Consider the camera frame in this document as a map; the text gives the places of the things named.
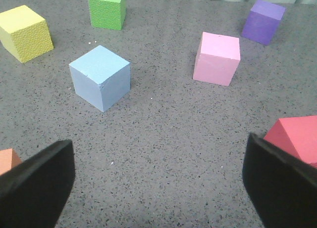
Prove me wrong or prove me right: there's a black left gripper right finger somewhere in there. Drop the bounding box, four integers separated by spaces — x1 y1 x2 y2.
242 133 317 228

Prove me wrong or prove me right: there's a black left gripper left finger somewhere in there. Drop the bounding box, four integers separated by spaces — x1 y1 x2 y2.
0 139 75 228

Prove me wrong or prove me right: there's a light blue chipped cube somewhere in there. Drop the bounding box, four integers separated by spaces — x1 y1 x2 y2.
69 46 131 112

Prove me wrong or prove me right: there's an orange foam cube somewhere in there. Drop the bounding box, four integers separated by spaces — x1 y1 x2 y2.
0 148 22 175

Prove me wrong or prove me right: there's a large red textured cube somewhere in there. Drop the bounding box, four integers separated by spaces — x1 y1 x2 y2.
264 115 317 168

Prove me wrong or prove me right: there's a pink foam cube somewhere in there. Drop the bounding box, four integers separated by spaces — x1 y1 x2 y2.
193 32 240 86

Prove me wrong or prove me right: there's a yellow foam cube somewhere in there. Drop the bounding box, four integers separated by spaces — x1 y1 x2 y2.
0 5 53 63

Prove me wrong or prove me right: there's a purple foam cube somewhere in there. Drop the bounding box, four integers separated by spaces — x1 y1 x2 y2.
241 0 286 45

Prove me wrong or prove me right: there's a green foam cube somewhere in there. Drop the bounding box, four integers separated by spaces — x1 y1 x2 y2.
88 0 126 30

